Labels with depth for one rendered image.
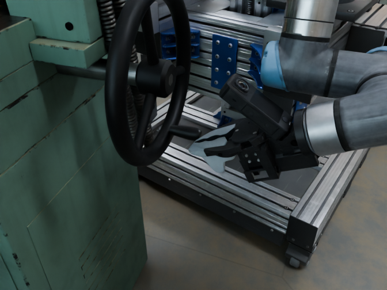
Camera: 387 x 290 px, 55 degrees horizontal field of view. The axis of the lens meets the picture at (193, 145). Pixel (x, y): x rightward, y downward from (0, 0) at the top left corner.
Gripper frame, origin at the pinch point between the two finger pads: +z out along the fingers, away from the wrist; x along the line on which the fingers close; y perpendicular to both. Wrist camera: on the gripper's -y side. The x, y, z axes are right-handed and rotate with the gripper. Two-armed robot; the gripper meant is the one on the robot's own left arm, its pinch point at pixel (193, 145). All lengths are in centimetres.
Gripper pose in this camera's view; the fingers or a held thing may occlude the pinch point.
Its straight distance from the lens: 64.4
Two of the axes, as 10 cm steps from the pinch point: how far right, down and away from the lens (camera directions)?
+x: 3.7, -5.8, 7.2
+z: -8.1, 1.8, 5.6
